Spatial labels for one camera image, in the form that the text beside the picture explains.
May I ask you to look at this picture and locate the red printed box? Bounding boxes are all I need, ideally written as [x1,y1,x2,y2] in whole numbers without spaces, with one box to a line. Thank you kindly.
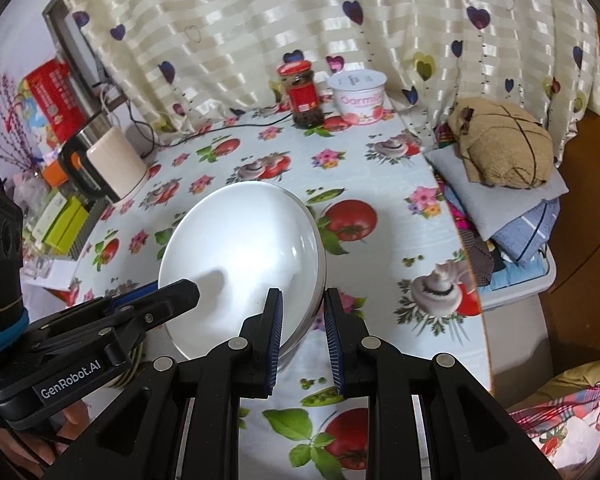
[24,59,84,132]

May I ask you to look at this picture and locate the white plastic bin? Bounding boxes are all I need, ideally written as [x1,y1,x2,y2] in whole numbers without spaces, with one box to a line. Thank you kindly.
[475,244,557,312]

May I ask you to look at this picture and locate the white ceramic bowl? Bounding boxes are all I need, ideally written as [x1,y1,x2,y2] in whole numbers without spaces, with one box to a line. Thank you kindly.
[158,183,327,362]

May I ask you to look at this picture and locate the purple decorative branches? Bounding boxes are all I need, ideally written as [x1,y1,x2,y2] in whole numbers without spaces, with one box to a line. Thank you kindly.
[0,60,37,172]

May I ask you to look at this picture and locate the cream electric kettle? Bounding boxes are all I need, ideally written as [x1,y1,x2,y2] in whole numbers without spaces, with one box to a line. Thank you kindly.
[57,110,149,204]

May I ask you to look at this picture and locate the white and green box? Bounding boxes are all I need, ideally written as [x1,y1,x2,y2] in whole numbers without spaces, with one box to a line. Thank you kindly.
[32,192,69,241]

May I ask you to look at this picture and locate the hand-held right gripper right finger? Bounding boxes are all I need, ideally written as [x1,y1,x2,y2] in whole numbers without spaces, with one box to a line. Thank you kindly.
[322,287,563,480]

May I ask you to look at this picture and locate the striped cardboard box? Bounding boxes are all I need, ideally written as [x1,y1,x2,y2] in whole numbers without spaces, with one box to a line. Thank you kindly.
[67,197,112,261]

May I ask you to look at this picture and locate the yellow garment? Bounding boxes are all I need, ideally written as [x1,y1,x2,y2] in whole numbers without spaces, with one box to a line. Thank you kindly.
[507,360,600,417]

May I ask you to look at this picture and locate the red-lidded glass jar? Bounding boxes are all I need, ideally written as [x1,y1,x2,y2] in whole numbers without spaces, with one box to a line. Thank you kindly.
[278,60,326,129]

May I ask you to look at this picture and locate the blue striped folded cloth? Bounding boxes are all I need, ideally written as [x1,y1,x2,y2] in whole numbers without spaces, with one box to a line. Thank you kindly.
[490,200,562,264]

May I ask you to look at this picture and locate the grey framed panel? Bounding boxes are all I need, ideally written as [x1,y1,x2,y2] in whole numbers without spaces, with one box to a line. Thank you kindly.
[42,0,112,117]

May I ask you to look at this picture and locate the cream heart-print curtain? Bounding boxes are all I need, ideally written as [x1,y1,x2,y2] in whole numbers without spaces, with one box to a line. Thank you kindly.
[50,0,600,162]

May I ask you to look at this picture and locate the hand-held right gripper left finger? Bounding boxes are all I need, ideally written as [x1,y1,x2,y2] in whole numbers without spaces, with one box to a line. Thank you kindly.
[42,287,286,480]

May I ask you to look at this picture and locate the plaid cloth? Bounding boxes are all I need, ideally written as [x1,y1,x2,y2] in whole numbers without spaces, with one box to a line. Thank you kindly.
[509,385,600,467]

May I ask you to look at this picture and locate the lime green box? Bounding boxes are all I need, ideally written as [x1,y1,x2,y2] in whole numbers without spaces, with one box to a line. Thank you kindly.
[45,204,91,254]

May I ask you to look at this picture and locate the grey folded cloth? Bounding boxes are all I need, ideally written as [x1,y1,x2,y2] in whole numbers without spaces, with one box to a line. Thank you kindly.
[425,147,571,242]

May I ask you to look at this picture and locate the person's left hand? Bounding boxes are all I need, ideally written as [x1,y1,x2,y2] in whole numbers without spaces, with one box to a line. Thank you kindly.
[0,400,91,468]

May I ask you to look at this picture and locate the orange box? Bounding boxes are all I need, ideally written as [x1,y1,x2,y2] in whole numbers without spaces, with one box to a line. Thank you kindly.
[42,157,69,187]

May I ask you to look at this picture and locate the black power cable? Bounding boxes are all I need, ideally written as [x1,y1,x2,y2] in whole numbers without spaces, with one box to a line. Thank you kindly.
[130,105,294,142]

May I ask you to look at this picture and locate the burlap bundle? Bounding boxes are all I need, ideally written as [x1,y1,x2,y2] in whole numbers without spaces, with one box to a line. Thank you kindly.
[447,97,555,189]

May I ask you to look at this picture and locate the vegetable-print tablecloth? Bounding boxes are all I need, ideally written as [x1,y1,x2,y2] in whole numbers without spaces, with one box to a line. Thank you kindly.
[67,92,494,480]

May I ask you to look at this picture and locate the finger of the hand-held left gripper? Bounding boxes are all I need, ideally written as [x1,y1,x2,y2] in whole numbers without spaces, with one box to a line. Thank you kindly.
[97,280,202,368]
[100,282,161,311]

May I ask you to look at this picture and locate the white yogurt tub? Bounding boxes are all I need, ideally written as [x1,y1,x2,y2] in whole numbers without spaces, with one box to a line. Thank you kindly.
[328,70,387,126]

